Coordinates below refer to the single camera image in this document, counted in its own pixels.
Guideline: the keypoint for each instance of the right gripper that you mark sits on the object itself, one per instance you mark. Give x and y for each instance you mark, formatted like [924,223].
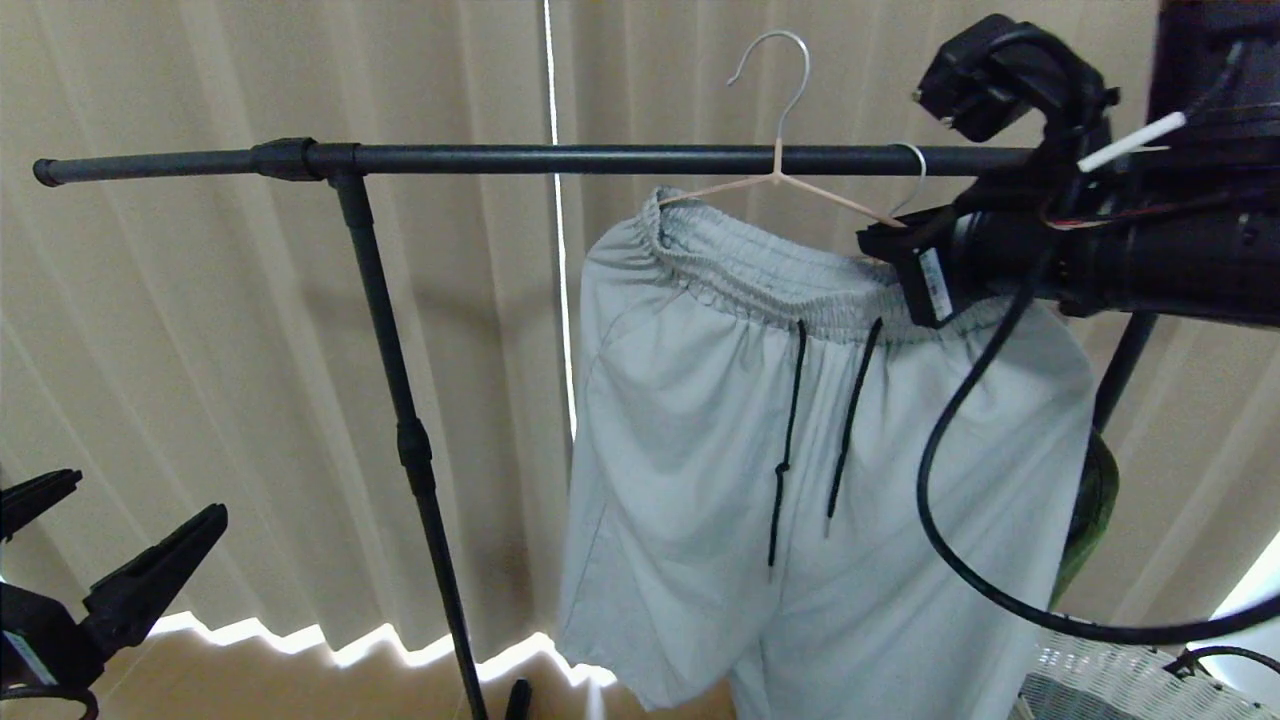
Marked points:
[1150,260]

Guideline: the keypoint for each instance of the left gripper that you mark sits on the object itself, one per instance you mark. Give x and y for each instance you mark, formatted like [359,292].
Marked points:
[45,640]

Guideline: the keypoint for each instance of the pink clothes hanger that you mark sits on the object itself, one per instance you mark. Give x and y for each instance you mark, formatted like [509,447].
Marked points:
[778,160]
[918,175]

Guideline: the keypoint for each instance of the green sleeveless shirt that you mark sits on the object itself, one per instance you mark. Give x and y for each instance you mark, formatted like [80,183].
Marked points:
[1095,510]

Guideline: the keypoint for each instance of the pale grey garment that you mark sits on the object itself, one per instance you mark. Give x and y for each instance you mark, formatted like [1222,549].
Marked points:
[700,450]

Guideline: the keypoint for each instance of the white laundry basket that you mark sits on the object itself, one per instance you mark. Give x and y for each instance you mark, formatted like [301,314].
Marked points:
[1100,685]

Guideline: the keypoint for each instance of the black clothes rack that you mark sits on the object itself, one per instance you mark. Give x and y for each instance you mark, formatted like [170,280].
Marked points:
[600,160]

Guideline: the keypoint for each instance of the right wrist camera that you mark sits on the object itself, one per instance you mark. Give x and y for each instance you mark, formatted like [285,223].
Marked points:
[990,80]

